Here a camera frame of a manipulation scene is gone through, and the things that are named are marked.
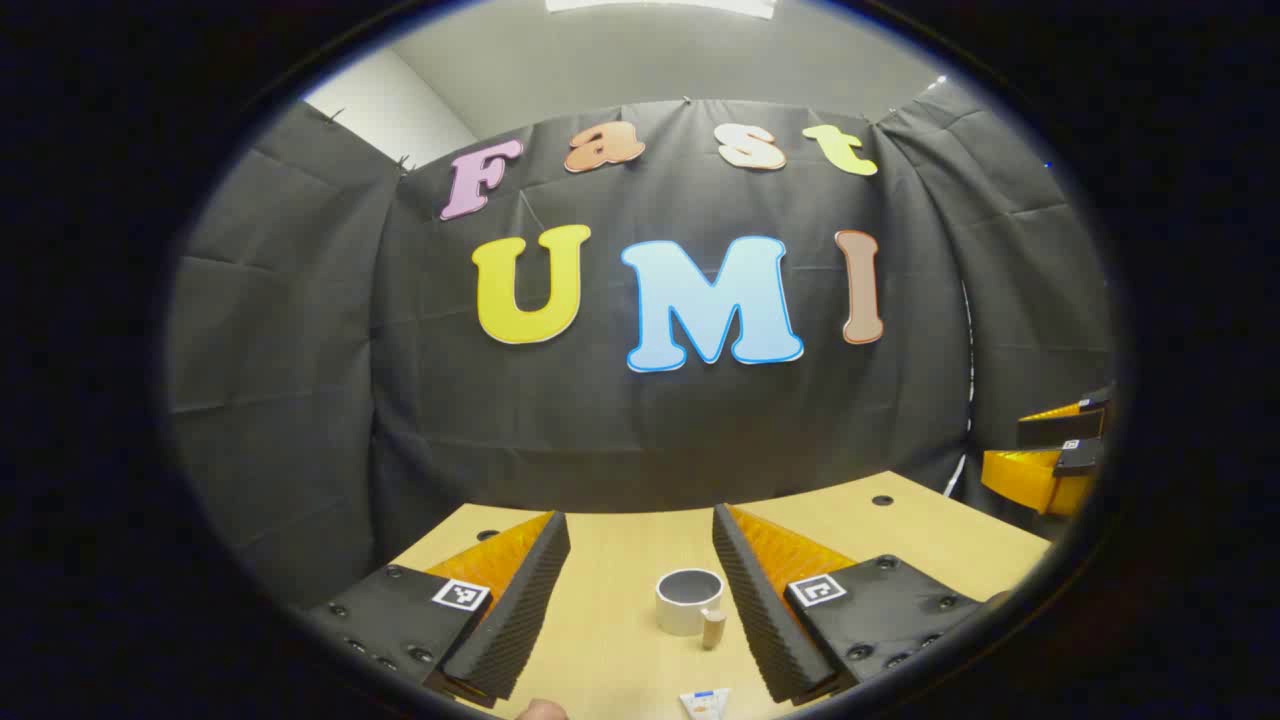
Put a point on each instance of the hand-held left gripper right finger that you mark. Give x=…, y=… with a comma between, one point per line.
x=760, y=620

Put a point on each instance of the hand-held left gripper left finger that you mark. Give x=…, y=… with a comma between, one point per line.
x=520, y=610

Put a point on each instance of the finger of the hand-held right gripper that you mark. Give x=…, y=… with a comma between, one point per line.
x=1060, y=428
x=1030, y=478

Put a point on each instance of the white toothpaste tube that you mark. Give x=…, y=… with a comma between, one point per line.
x=705, y=704

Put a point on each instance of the light wooden desktop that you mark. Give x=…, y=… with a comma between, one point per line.
x=620, y=560

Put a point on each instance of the black backdrop cloth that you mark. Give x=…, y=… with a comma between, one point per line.
x=600, y=420

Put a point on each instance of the white ceiling light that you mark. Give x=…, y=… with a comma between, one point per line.
x=660, y=6

